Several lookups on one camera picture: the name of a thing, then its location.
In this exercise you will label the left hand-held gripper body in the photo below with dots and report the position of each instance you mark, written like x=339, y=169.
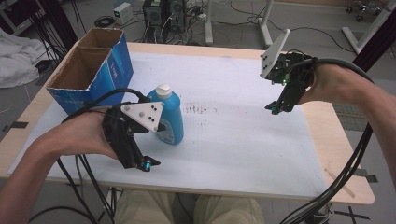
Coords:
x=141, y=115

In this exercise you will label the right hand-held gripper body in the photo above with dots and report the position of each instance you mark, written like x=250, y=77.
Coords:
x=294, y=70

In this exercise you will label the blue bottle with white cap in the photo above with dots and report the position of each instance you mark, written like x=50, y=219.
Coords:
x=172, y=112

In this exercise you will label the blue cardboard box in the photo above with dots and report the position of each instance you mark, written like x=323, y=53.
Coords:
x=102, y=74

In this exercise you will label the person's right hand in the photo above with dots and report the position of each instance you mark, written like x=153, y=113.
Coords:
x=333, y=82

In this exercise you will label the person's left hand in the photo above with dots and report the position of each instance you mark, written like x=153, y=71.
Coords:
x=81, y=135

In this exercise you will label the person's left leg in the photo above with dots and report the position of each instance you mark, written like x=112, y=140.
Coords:
x=143, y=208

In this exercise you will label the person's leg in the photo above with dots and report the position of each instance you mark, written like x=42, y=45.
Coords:
x=227, y=211
x=143, y=208

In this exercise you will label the white metal stand leg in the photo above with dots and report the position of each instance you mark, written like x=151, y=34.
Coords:
x=209, y=21
x=367, y=31
x=266, y=28

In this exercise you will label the white table mat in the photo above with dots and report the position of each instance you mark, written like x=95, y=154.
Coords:
x=233, y=140

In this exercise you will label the person's right leg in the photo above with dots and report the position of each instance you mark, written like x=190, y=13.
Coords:
x=227, y=211

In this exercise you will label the wheeled cart base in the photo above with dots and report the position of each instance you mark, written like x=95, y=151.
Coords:
x=364, y=7

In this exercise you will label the black computer tower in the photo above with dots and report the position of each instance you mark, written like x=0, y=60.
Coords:
x=155, y=18

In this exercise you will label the white power supply box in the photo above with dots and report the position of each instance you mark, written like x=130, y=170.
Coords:
x=122, y=13

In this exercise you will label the black tape strip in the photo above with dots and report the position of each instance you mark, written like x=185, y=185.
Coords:
x=15, y=125
x=367, y=175

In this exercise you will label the black metal stand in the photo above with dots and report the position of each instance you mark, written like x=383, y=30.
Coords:
x=59, y=25

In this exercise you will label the black tape cross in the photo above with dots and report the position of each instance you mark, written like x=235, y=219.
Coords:
x=351, y=214

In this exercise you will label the white crumpled cloth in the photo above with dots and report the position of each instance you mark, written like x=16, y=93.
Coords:
x=18, y=59

